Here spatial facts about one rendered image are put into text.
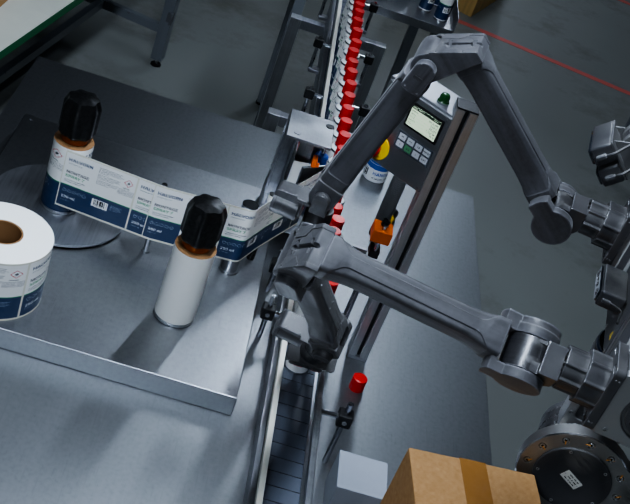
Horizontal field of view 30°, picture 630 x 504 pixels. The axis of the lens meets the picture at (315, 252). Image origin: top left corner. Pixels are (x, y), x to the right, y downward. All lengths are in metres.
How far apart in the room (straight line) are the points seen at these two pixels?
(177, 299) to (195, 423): 0.26
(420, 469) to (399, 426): 0.52
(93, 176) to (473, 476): 1.08
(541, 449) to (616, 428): 0.32
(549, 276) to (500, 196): 0.57
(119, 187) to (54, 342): 0.41
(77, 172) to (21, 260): 0.36
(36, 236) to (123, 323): 0.26
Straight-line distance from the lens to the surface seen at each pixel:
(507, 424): 4.06
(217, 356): 2.43
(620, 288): 1.99
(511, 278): 4.79
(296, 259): 1.75
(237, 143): 3.25
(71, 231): 2.63
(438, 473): 2.02
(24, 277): 2.32
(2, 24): 3.59
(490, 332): 1.77
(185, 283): 2.39
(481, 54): 2.07
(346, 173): 2.26
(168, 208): 2.56
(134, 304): 2.49
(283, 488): 2.22
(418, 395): 2.63
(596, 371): 1.78
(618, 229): 2.20
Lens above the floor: 2.44
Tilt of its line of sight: 33 degrees down
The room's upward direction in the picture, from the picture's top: 22 degrees clockwise
